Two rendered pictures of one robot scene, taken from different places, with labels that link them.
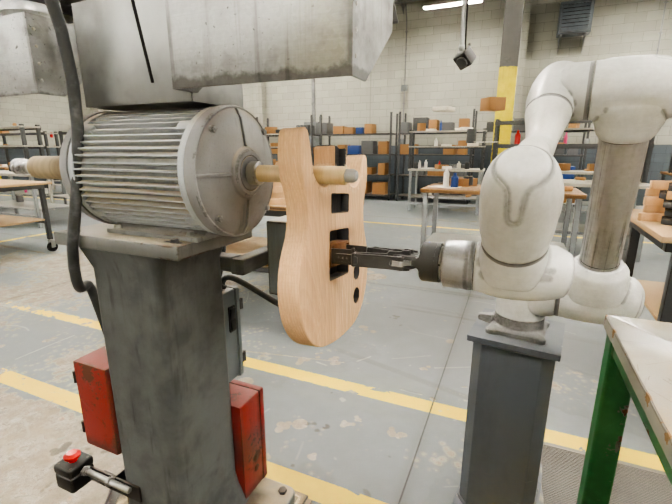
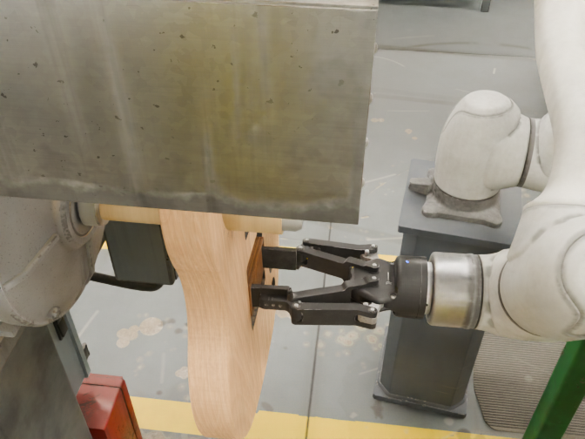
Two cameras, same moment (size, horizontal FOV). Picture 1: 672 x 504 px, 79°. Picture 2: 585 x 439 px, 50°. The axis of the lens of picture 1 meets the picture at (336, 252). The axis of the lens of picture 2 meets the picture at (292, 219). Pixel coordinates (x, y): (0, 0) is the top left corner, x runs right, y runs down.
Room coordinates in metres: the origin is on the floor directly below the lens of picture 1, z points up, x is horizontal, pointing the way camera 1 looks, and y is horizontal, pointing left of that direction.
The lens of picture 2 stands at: (0.28, 0.10, 1.65)
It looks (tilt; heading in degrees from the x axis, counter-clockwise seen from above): 41 degrees down; 343
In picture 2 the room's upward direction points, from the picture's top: straight up
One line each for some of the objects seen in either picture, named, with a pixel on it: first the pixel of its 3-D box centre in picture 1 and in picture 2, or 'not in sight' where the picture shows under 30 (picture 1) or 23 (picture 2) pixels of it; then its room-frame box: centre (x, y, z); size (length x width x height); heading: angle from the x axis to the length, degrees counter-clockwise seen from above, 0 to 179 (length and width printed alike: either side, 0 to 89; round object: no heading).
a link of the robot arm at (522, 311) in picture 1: (526, 282); (480, 141); (1.27, -0.63, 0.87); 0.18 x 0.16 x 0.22; 59
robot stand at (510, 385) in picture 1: (507, 417); (440, 296); (1.28, -0.62, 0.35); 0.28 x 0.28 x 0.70; 59
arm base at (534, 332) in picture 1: (512, 319); (456, 188); (1.29, -0.61, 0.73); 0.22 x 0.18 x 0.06; 59
